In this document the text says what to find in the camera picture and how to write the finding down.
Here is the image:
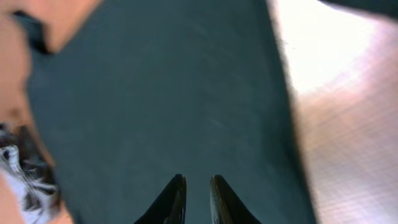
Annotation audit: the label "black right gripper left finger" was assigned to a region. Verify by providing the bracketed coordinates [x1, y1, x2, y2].
[134, 174, 187, 224]

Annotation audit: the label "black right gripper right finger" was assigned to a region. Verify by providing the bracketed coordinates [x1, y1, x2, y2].
[210, 175, 261, 224]

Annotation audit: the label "black t-shirt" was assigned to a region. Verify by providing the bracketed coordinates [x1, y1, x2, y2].
[14, 0, 316, 223]

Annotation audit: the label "folded grey shorts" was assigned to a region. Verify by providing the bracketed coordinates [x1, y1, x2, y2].
[1, 123, 60, 224]

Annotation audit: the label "dark garment under pile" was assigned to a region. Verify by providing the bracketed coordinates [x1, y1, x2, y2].
[321, 0, 397, 19]

